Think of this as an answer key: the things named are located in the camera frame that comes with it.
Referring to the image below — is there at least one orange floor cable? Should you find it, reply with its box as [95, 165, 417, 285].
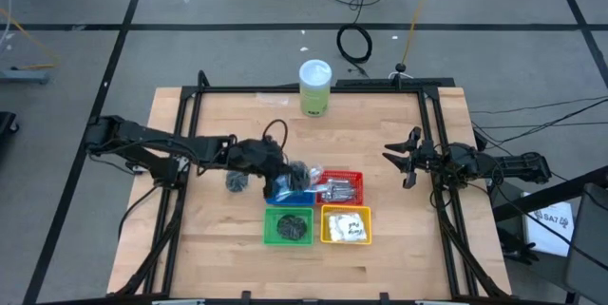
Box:
[0, 8, 58, 71]

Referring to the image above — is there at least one empty clear plastic bag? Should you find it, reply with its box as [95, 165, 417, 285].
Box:
[255, 91, 290, 107]

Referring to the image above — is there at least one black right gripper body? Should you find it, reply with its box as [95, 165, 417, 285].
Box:
[417, 141, 482, 181]

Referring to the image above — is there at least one green plastic basket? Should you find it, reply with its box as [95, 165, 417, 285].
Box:
[262, 206, 315, 248]

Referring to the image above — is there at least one bagged blue toothbrush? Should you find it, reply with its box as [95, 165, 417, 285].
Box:
[307, 164, 326, 186]

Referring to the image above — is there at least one clear bag of cotton balls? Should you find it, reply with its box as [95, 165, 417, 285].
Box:
[327, 212, 370, 243]

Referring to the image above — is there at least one black coiled floor cable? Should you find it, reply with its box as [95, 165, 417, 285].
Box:
[334, 23, 374, 78]

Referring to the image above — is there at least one long yellow cable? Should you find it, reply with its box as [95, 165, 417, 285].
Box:
[401, 0, 441, 67]

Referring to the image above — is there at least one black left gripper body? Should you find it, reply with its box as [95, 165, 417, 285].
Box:
[227, 137, 289, 179]

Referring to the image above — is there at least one black diagonal metal bar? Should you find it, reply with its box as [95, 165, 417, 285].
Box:
[491, 166, 608, 223]

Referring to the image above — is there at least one black floor caster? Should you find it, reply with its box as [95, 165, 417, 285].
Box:
[0, 110, 20, 138]

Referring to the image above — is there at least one green disinfecting wipes canister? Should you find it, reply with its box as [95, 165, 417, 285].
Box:
[298, 59, 333, 119]

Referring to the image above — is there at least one blue plastic basket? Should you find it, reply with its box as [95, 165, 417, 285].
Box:
[264, 171, 317, 208]

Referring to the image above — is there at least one grey floor base plate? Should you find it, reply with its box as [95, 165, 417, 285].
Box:
[0, 69, 49, 85]

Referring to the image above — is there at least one black round post knob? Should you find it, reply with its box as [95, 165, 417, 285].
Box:
[389, 62, 414, 81]

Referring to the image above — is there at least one white cardboard box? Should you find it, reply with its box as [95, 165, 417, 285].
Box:
[522, 193, 576, 257]

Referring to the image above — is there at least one black metal table frame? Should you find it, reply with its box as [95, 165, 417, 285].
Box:
[106, 70, 514, 305]

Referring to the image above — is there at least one yellow plastic basket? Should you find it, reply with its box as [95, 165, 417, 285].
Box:
[319, 203, 373, 246]

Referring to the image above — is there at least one bagged black mesh pouf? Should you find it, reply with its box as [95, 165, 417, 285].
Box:
[276, 214, 308, 241]
[225, 170, 250, 194]

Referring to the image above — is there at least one red plastic basket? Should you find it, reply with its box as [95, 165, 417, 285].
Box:
[315, 169, 366, 207]

